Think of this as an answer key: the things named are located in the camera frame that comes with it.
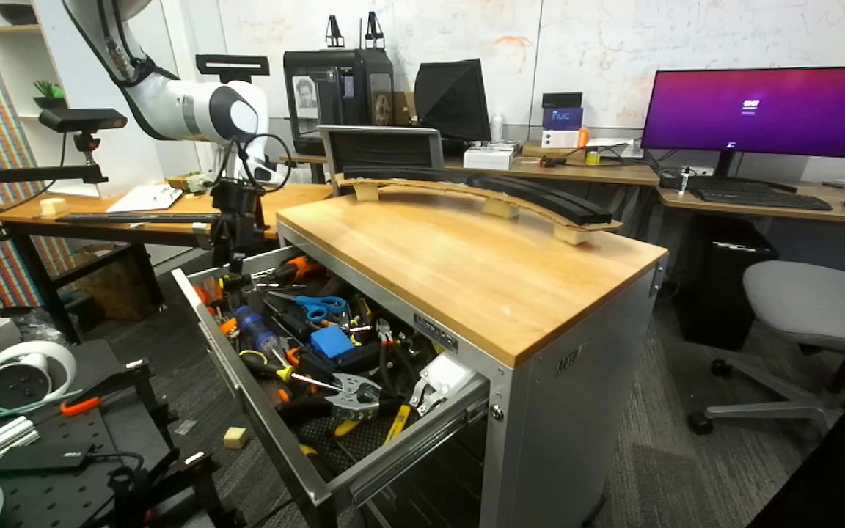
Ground grey fabric office chair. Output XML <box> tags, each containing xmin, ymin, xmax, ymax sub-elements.
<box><xmin>685</xmin><ymin>261</ymin><xmax>845</xmax><ymax>433</ymax></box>

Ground black computer tower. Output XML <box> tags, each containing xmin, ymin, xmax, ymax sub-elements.
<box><xmin>282</xmin><ymin>49</ymin><xmax>393</xmax><ymax>154</ymax></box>

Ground blue handled scissors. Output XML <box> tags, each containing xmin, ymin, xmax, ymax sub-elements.
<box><xmin>273</xmin><ymin>291</ymin><xmax>348</xmax><ymax>323</ymax></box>

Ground purple screen monitor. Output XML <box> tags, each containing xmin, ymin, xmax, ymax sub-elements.
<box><xmin>638</xmin><ymin>68</ymin><xmax>845</xmax><ymax>175</ymax></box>

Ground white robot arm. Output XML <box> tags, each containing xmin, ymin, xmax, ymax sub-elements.
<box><xmin>62</xmin><ymin>0</ymin><xmax>269</xmax><ymax>261</ymax></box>

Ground wooden office desk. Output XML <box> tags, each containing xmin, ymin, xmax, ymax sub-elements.
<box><xmin>302</xmin><ymin>147</ymin><xmax>845</xmax><ymax>228</ymax></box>

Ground white tape roll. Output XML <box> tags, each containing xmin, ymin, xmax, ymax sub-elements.
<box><xmin>0</xmin><ymin>341</ymin><xmax>75</xmax><ymax>412</ymax></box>

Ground wooden side table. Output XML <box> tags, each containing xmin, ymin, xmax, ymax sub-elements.
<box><xmin>0</xmin><ymin>178</ymin><xmax>333</xmax><ymax>346</ymax></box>

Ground black keyboard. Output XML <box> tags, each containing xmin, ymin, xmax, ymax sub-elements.
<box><xmin>688</xmin><ymin>182</ymin><xmax>829</xmax><ymax>212</ymax></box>

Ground blue plastic tool block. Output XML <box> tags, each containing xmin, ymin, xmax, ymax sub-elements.
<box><xmin>311</xmin><ymin>324</ymin><xmax>354</xmax><ymax>360</ymax></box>

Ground open grey metal drawer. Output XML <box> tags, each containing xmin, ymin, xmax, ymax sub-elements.
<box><xmin>172</xmin><ymin>250</ymin><xmax>486</xmax><ymax>528</ymax></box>

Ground grey metal tool cabinet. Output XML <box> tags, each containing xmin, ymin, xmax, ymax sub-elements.
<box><xmin>279</xmin><ymin>194</ymin><xmax>665</xmax><ymax>528</ymax></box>

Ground blue handled screwdriver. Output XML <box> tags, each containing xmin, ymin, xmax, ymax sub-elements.
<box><xmin>235</xmin><ymin>305</ymin><xmax>285</xmax><ymax>357</ymax></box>

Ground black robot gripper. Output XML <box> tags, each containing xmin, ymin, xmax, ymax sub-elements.
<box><xmin>211</xmin><ymin>138</ymin><xmax>289</xmax><ymax>261</ymax></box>

